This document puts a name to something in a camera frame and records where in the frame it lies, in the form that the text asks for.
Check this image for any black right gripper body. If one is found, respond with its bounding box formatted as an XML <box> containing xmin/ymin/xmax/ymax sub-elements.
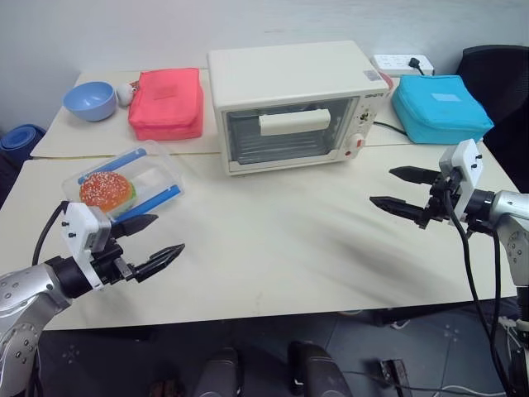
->
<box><xmin>422</xmin><ymin>172</ymin><xmax>465</xmax><ymax>227</ymax></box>

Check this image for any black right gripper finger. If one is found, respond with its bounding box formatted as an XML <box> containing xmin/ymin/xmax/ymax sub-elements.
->
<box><xmin>388</xmin><ymin>165</ymin><xmax>438</xmax><ymax>186</ymax></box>
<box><xmin>369</xmin><ymin>195</ymin><xmax>429</xmax><ymax>227</ymax></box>

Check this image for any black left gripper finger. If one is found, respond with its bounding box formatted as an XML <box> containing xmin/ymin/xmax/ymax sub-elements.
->
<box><xmin>131</xmin><ymin>243</ymin><xmax>186</xmax><ymax>284</ymax></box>
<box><xmin>110</xmin><ymin>213</ymin><xmax>160</xmax><ymax>241</ymax></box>

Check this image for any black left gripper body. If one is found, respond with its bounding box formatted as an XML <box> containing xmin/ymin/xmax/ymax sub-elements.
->
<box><xmin>91</xmin><ymin>236</ymin><xmax>138</xmax><ymax>287</ymax></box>

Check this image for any clear plastic lunch box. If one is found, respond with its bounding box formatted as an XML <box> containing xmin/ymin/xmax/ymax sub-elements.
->
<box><xmin>60</xmin><ymin>139</ymin><xmax>186</xmax><ymax>225</ymax></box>

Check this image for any glass oven door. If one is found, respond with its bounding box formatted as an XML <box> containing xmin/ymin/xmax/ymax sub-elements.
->
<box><xmin>222</xmin><ymin>95</ymin><xmax>361</xmax><ymax>173</ymax></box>

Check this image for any cream toaster oven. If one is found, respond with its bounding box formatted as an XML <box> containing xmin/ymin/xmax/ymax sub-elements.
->
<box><xmin>206</xmin><ymin>40</ymin><xmax>392</xmax><ymax>179</ymax></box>

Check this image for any toy hamburger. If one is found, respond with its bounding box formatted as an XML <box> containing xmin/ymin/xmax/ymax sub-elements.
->
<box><xmin>79</xmin><ymin>171</ymin><xmax>138</xmax><ymax>208</ymax></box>

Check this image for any blue fabric lunch bag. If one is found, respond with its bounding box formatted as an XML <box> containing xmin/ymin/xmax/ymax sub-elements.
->
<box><xmin>390</xmin><ymin>74</ymin><xmax>495</xmax><ymax>146</ymax></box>

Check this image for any white power strip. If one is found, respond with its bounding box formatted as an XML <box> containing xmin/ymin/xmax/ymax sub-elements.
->
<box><xmin>369</xmin><ymin>52</ymin><xmax>436</xmax><ymax>77</ymax></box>

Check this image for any pink fabric lunch bag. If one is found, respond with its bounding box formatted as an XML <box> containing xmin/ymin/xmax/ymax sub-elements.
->
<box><xmin>127</xmin><ymin>67</ymin><xmax>206</xmax><ymax>143</ymax></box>

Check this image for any dark rounded shape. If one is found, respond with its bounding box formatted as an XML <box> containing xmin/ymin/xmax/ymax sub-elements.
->
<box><xmin>193</xmin><ymin>346</ymin><xmax>241</xmax><ymax>397</ymax></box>
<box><xmin>287</xmin><ymin>340</ymin><xmax>353</xmax><ymax>397</ymax></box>

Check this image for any black office chair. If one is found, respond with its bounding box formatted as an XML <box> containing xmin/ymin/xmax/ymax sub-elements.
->
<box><xmin>455</xmin><ymin>44</ymin><xmax>529</xmax><ymax>192</ymax></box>

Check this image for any small white toy figure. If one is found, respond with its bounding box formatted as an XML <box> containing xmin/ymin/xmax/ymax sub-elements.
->
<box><xmin>117</xmin><ymin>82</ymin><xmax>141</xmax><ymax>109</ymax></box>

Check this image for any light blue bowl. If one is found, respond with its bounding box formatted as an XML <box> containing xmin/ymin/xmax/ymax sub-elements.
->
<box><xmin>62</xmin><ymin>80</ymin><xmax>117</xmax><ymax>123</ymax></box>

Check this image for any blue rolled mat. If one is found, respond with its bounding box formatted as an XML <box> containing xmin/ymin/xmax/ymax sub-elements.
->
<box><xmin>0</xmin><ymin>124</ymin><xmax>48</xmax><ymax>160</ymax></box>

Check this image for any small black box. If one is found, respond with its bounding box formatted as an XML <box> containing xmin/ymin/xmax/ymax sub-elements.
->
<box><xmin>379</xmin><ymin>358</ymin><xmax>409</xmax><ymax>390</ymax></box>

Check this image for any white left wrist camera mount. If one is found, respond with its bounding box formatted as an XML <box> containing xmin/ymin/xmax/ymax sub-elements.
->
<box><xmin>60</xmin><ymin>201</ymin><xmax>113</xmax><ymax>291</ymax></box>

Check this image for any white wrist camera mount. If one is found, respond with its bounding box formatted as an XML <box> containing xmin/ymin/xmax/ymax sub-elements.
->
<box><xmin>438</xmin><ymin>139</ymin><xmax>483</xmax><ymax>225</ymax></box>
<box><xmin>60</xmin><ymin>201</ymin><xmax>113</xmax><ymax>291</ymax></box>

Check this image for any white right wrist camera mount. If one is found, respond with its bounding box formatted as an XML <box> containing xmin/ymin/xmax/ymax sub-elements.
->
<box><xmin>438</xmin><ymin>139</ymin><xmax>483</xmax><ymax>225</ymax></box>

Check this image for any black power cord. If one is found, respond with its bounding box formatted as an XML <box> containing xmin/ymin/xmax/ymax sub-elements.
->
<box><xmin>373</xmin><ymin>120</ymin><xmax>409</xmax><ymax>136</ymax></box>

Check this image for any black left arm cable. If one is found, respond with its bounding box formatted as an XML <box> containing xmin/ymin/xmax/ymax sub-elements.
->
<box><xmin>31</xmin><ymin>200</ymin><xmax>69</xmax><ymax>267</ymax></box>

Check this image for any cream oven door handle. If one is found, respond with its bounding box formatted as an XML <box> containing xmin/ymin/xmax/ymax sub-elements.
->
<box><xmin>258</xmin><ymin>108</ymin><xmax>332</xmax><ymax>137</ymax></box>

